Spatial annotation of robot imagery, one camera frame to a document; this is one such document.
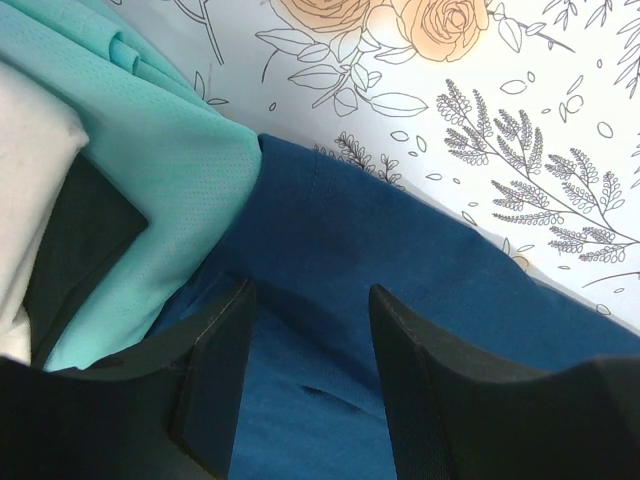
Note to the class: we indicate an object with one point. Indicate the teal folded t-shirt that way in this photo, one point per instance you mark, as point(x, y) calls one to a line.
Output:
point(187, 168)

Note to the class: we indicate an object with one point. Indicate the floral patterned table mat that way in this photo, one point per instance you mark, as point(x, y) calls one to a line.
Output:
point(520, 118)

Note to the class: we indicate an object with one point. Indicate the navy blue mickey t-shirt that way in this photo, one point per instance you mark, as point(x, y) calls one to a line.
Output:
point(315, 235)

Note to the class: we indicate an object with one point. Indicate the cream folded t-shirt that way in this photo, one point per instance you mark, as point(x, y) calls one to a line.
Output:
point(40, 137)

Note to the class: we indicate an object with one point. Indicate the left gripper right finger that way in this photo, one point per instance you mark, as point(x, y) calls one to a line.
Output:
point(456, 411)

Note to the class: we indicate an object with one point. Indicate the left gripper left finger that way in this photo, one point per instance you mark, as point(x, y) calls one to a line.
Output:
point(165, 408)

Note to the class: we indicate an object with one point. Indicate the black folded t-shirt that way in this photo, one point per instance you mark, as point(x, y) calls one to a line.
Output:
point(91, 226)

